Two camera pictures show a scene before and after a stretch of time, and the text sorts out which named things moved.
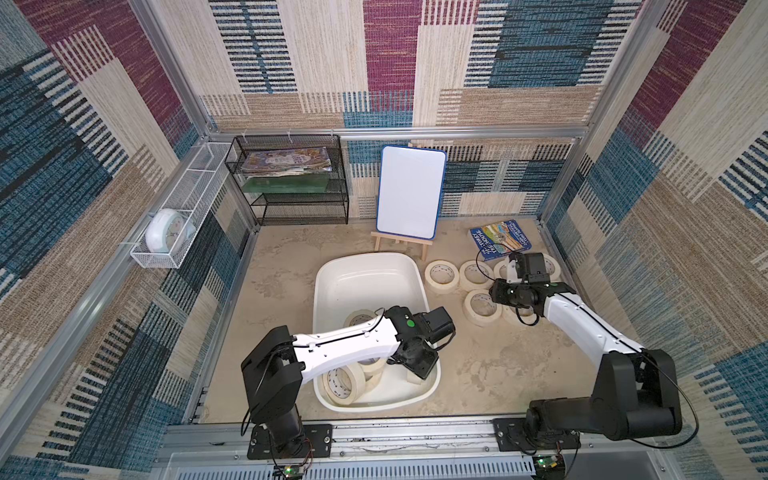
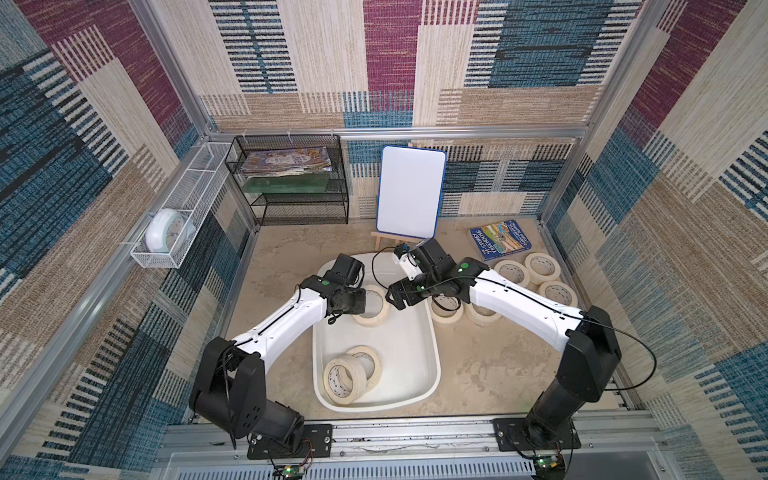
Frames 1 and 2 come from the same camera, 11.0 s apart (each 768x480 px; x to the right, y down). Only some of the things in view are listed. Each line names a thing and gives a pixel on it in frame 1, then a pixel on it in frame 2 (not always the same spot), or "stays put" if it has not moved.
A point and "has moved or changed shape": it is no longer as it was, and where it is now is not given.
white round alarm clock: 167,231 stays put
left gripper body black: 423,363 to 354,301
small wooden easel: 401,239 stays put
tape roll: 480,309 stays put
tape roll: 344,384 stays put
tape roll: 412,378 to 446,309
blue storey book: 500,239 stays put
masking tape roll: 552,268 stays put
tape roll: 358,316 has moved or changed shape
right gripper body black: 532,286 to 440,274
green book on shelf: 316,183 stays put
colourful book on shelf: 279,162 stays put
